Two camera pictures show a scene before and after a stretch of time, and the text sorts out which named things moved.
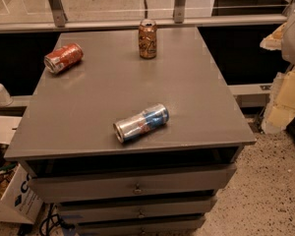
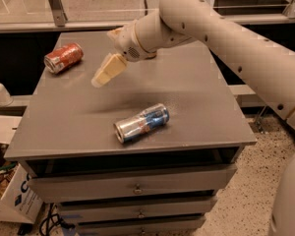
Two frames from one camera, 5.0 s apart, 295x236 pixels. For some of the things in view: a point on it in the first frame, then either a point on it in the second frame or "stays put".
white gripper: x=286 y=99 -> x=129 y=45
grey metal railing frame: x=60 y=24 stays put
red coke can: x=63 y=58 stays put
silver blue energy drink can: x=154 y=116 stays put
